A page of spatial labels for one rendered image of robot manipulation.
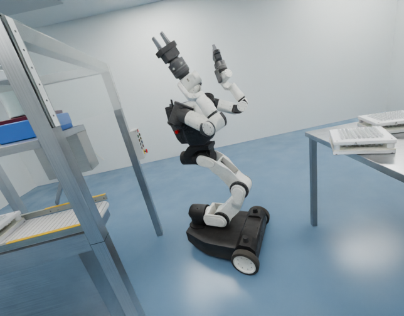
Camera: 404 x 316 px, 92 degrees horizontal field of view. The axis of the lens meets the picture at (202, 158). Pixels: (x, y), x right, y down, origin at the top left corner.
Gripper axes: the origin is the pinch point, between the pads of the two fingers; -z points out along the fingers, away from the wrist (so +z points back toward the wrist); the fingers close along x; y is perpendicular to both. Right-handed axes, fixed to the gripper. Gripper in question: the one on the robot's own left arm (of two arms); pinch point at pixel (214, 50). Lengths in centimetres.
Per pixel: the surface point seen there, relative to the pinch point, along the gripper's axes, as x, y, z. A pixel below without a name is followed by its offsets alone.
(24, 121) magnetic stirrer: 74, 99, 42
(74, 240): 60, 104, 95
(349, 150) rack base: 47, -35, 100
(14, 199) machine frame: -17, 203, 53
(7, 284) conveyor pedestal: 53, 148, 105
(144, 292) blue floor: -1, 112, 155
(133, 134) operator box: -15, 86, 36
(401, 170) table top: 67, -37, 112
